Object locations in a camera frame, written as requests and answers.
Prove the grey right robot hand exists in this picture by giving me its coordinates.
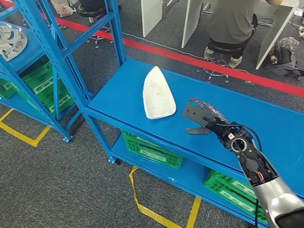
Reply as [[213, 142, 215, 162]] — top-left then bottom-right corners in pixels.
[[185, 98, 228, 136]]

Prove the white curved shell part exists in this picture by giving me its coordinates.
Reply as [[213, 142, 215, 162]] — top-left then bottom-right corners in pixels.
[[143, 66, 177, 120]]

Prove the blue metal shelf rack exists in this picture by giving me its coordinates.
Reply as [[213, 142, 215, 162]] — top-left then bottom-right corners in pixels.
[[0, 0, 95, 144], [14, 0, 304, 228]]

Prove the green plastic crate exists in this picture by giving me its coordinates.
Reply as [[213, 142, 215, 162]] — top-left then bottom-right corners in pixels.
[[121, 130, 184, 170], [207, 170, 258, 197], [39, 85, 75, 115], [21, 61, 63, 95], [204, 182, 269, 225], [0, 78, 17, 100]]

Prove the red barrier belt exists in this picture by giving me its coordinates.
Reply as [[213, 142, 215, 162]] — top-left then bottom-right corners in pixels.
[[0, 0, 304, 98]]

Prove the black round stool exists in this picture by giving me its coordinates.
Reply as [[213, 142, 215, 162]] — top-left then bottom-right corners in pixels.
[[196, 14, 258, 84], [78, 0, 122, 49]]

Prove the person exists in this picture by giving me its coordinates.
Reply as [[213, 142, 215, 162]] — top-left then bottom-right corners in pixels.
[[204, 0, 283, 69]]

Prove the white desk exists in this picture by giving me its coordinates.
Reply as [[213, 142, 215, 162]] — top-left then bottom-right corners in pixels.
[[141, 0, 163, 38], [181, 0, 299, 70]]

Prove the yellow floor tape outline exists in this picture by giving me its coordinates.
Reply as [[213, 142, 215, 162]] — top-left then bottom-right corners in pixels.
[[129, 167, 202, 228], [0, 108, 51, 148]]

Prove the grey backpack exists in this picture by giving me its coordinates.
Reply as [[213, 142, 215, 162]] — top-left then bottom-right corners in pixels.
[[266, 37, 304, 80]]

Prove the white plastic bag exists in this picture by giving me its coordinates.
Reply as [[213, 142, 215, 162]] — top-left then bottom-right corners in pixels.
[[51, 0, 77, 18]]

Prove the silver wheel cover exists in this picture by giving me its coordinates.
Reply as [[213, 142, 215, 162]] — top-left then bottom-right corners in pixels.
[[0, 25, 28, 62]]

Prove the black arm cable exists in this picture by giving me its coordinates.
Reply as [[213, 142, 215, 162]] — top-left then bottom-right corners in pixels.
[[254, 198, 259, 228]]

